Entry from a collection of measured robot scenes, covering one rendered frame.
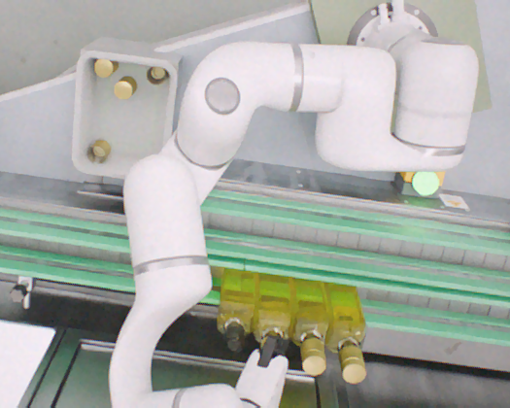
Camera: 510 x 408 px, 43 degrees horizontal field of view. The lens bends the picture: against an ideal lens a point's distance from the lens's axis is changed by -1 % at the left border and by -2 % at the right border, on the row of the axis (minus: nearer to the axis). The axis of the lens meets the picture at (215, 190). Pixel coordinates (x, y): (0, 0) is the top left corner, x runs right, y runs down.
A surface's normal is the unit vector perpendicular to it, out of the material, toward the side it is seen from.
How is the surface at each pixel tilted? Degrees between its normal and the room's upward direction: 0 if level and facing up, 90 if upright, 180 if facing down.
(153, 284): 38
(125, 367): 59
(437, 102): 13
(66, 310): 90
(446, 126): 8
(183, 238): 49
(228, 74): 43
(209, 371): 89
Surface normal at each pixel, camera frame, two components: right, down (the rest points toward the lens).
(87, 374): 0.13, -0.92
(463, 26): -0.04, 0.36
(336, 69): 0.13, -0.05
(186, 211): 0.63, -0.29
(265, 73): 0.56, -0.03
